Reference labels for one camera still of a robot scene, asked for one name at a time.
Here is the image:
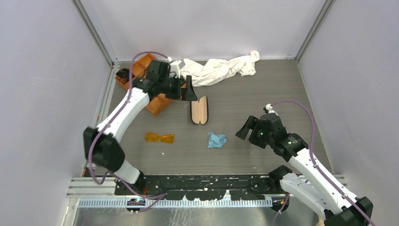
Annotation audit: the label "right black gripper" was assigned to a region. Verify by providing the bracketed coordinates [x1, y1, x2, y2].
[235, 115, 273, 149]

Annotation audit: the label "orange sunglasses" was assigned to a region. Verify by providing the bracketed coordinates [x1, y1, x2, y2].
[144, 132, 175, 144]

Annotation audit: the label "black coiled item far left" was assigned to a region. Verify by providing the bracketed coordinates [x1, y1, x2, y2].
[116, 68, 129, 84]

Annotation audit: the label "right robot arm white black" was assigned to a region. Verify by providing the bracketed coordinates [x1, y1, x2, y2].
[236, 113, 373, 226]

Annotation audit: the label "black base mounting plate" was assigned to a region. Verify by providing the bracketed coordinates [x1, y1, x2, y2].
[114, 174, 287, 201]

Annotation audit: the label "white crumpled cloth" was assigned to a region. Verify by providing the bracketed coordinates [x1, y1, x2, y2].
[172, 50, 260, 87]

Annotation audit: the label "aluminium frame rail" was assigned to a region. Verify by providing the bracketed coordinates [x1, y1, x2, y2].
[66, 61, 120, 198]

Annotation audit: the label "orange compartment tray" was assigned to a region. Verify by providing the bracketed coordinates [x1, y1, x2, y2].
[115, 51, 192, 116]

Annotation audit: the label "blue cleaning cloth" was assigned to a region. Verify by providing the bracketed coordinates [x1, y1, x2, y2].
[207, 131, 227, 148]

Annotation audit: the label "white slotted cable duct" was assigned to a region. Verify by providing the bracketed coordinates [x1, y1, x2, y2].
[78, 197, 273, 208]

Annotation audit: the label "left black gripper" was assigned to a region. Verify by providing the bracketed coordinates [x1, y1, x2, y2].
[160, 75, 197, 102]

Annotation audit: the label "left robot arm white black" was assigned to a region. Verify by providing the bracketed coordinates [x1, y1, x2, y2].
[83, 60, 198, 195]

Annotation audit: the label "black glasses case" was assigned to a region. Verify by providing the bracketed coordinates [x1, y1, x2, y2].
[190, 96, 209, 125]

